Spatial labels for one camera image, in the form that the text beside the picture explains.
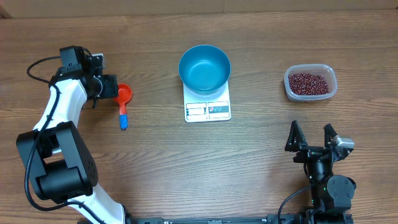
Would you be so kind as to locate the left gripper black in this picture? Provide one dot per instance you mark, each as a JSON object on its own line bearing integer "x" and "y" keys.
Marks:
{"x": 111, "y": 86}

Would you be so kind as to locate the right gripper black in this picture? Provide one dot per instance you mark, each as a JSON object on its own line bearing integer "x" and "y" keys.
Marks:
{"x": 308, "y": 152}

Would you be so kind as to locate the orange scoop blue handle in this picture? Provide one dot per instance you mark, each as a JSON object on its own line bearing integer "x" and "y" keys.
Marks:
{"x": 124, "y": 97}

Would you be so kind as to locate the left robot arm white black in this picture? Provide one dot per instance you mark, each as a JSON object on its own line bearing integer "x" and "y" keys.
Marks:
{"x": 59, "y": 169}

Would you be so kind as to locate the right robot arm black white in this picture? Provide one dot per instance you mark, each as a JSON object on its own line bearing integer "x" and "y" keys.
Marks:
{"x": 331, "y": 194}

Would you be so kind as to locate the teal blue bowl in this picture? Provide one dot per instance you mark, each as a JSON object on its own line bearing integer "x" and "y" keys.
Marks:
{"x": 204, "y": 69}

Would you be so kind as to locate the white digital kitchen scale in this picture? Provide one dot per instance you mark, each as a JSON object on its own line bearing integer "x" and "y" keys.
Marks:
{"x": 207, "y": 108}

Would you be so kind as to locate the red beans in container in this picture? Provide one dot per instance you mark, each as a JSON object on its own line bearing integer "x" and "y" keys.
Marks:
{"x": 308, "y": 84}

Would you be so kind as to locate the clear plastic container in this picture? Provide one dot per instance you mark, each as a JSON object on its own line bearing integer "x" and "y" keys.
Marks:
{"x": 317, "y": 69}

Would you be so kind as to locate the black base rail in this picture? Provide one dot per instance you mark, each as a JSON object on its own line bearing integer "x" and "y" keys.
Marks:
{"x": 270, "y": 219}

